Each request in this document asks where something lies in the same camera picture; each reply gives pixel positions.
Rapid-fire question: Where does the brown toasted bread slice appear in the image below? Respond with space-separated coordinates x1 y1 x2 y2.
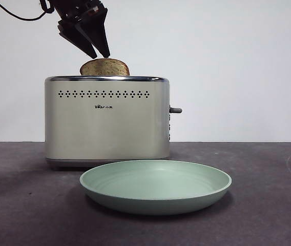
79 58 130 77

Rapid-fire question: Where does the cream toaster with chrome top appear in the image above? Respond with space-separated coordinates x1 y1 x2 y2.
44 75 172 171

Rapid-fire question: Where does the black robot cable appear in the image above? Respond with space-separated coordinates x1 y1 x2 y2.
0 0 55 22

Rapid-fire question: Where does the pale green round plate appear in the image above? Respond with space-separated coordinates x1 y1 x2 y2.
79 159 233 216

